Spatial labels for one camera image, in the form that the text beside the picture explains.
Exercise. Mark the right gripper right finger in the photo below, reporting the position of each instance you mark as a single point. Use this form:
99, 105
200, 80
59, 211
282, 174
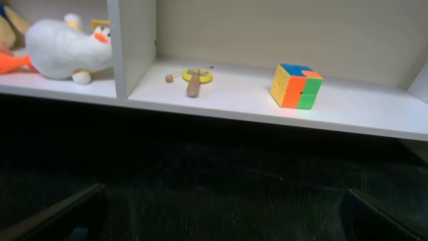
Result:
378, 221

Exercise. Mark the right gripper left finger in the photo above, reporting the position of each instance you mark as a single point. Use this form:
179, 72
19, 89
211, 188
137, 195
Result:
57, 221

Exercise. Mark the many-coloured puzzle cube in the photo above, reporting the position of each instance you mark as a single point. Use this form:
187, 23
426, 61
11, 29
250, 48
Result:
294, 88

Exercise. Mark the yellow rattle drum toy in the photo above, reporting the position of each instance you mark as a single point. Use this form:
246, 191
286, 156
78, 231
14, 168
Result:
194, 85

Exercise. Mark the white plush duck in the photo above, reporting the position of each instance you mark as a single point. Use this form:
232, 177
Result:
63, 50

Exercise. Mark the white shelf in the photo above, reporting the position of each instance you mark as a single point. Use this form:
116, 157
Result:
240, 97

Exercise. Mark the yellow plush duck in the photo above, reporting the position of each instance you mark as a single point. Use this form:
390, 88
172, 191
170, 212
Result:
8, 30

